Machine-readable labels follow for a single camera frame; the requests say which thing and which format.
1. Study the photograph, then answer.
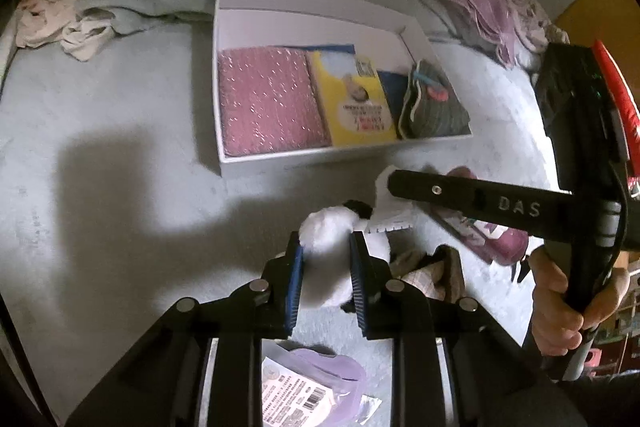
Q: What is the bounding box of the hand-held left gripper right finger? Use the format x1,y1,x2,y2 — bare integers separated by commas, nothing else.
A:
347,231,586,427

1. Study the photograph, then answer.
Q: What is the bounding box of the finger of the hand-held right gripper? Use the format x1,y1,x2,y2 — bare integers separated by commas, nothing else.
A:
387,168,621,254

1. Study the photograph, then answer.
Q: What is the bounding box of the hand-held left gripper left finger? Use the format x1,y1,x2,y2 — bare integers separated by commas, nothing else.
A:
65,229,306,427

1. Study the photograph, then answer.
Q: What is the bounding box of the pink packet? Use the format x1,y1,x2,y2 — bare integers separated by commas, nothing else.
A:
431,166,532,267

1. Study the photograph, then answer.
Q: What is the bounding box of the white plush dog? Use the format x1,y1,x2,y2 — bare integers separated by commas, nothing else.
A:
297,166,417,310

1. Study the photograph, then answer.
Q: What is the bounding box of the beige plaid pouch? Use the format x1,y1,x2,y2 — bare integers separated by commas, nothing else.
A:
390,244,467,304

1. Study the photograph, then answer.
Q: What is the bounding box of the lilac packet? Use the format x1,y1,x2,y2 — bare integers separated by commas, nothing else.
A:
261,341,384,427

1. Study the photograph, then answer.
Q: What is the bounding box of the large dark blue packet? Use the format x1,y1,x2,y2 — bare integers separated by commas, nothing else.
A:
312,43,412,135

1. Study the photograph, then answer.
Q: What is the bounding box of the yellow packet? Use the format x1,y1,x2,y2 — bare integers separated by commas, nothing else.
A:
306,51,399,148

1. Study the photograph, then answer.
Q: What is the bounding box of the white cardboard box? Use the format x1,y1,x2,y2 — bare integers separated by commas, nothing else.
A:
212,0,474,166

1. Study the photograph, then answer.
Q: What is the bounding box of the person's right hand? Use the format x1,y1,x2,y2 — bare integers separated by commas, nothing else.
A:
528,244,631,356

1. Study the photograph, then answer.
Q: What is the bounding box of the small floral pillow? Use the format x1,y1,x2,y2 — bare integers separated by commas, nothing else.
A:
509,0,571,54

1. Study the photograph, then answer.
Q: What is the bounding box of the pink bubble pouch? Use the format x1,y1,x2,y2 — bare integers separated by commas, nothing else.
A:
218,47,332,158

